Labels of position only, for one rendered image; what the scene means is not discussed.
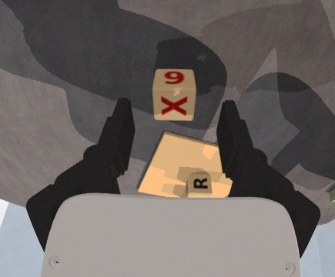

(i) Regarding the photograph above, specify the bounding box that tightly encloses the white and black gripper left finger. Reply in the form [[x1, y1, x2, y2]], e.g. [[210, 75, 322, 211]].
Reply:
[[26, 98, 135, 252]]

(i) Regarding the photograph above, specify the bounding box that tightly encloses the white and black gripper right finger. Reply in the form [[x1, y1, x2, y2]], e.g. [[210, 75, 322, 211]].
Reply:
[[216, 100, 320, 259]]

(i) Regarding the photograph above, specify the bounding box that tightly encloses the tan flat mat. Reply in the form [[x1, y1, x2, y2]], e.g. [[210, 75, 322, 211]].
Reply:
[[138, 132, 233, 198]]

